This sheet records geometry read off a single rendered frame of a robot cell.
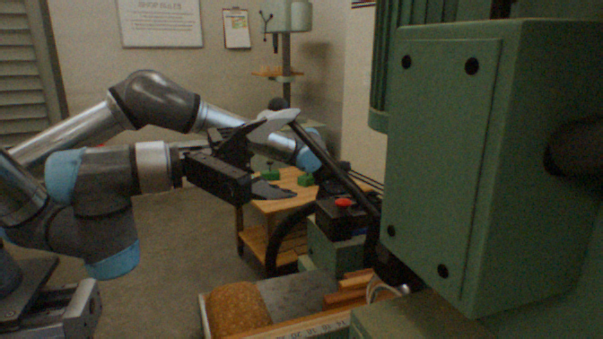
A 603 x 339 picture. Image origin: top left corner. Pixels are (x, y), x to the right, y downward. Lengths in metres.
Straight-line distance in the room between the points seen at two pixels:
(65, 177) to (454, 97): 0.48
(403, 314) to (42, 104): 3.19
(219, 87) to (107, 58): 0.90
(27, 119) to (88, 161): 2.83
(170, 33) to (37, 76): 1.00
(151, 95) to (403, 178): 0.69
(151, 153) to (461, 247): 0.44
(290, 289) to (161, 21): 2.94
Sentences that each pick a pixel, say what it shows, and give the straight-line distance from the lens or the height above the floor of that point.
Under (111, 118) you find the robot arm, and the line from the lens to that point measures 0.97.
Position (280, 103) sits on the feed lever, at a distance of 0.64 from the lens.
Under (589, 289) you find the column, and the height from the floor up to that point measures 1.16.
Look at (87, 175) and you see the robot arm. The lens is 0.56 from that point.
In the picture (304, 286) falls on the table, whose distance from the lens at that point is 0.67.
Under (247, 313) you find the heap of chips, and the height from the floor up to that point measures 0.93.
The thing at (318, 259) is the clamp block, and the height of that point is 0.89.
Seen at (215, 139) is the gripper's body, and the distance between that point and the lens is 0.58.
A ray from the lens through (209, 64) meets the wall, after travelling 3.49.
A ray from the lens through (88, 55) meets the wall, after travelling 3.36.
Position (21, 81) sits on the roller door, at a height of 1.03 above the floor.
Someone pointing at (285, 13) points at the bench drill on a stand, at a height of 1.48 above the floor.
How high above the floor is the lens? 1.29
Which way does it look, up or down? 18 degrees down
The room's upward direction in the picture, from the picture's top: straight up
